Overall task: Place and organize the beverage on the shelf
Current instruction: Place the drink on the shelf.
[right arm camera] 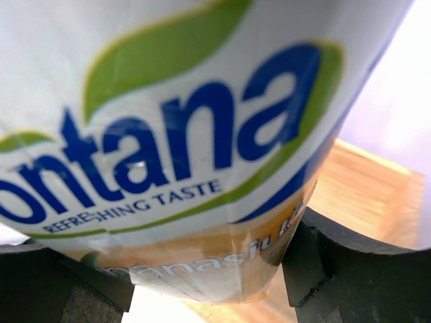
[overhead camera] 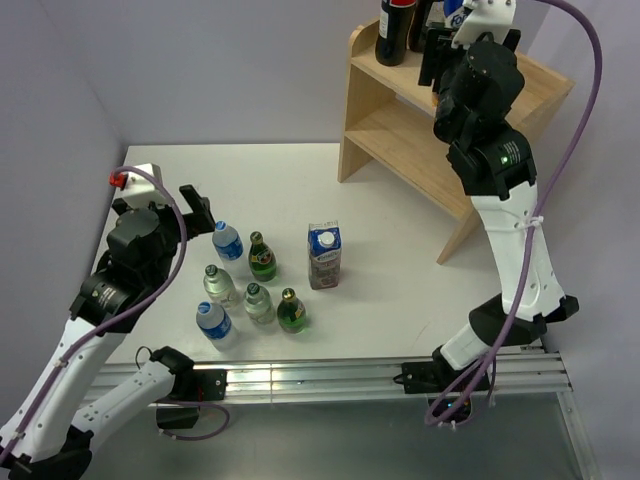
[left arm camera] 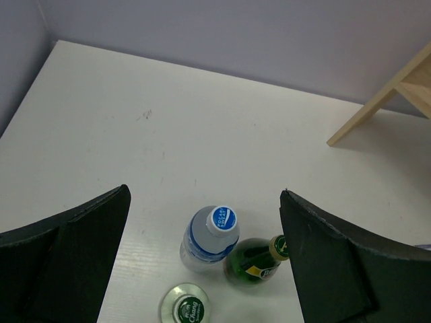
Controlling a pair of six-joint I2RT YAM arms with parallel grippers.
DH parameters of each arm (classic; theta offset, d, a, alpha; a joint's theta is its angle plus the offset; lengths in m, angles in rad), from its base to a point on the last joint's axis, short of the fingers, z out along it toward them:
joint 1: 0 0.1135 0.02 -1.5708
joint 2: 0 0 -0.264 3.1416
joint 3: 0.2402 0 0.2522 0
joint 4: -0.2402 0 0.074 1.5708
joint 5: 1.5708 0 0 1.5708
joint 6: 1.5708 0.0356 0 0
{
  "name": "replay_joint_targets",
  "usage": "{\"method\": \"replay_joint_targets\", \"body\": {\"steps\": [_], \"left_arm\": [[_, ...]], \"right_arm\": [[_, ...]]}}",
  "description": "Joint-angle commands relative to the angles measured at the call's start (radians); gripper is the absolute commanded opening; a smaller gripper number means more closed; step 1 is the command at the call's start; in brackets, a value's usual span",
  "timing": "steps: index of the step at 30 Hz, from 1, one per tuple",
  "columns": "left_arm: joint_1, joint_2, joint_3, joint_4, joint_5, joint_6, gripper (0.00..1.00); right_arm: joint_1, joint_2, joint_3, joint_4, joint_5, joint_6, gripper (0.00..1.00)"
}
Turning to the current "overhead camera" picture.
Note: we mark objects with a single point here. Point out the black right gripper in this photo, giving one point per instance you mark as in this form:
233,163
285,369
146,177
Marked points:
438,53

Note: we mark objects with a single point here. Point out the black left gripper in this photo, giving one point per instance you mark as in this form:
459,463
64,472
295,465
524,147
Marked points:
200,219

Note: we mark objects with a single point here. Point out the cola glass bottle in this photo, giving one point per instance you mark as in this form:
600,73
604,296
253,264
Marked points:
427,14
394,22

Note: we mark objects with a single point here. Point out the orange juice carton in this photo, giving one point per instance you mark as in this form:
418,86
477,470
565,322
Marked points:
451,13

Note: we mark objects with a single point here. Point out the blue-cap water bottle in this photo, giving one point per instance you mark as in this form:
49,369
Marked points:
229,247
216,325

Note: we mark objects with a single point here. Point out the purple juice carton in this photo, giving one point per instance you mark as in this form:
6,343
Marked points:
324,247

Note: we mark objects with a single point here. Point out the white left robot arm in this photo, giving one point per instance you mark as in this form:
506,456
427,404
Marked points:
52,436

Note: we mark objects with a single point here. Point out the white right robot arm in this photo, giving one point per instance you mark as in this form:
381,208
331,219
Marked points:
475,88

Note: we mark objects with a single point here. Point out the wooden shelf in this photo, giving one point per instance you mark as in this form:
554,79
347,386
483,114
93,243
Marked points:
389,118

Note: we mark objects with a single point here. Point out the clear glass bottle left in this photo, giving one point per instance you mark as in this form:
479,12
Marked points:
220,287

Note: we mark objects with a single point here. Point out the clear glass bottle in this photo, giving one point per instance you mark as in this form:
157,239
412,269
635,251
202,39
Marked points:
220,287
258,304

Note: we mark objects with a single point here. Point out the green glass bottle far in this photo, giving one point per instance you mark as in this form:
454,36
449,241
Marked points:
262,260

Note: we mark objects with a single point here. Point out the green glass bottle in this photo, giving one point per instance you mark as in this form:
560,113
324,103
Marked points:
291,312
262,260

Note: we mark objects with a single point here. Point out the clear glass bottle right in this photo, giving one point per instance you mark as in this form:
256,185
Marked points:
258,304

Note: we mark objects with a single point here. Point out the green glass bottle near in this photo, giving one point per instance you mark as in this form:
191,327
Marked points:
291,312

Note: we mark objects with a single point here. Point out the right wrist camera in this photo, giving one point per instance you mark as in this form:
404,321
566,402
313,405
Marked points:
493,17

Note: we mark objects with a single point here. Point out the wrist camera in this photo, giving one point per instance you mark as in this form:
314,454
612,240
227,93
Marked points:
137,185
493,17

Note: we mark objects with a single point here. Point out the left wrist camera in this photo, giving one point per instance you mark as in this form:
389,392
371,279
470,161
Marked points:
137,185

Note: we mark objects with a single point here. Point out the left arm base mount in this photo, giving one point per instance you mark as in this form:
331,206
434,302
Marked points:
201,386

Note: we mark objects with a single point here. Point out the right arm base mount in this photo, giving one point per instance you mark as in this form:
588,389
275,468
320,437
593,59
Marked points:
432,377

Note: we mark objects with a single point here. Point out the aluminium mounting rail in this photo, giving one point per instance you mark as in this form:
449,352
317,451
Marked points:
527,371

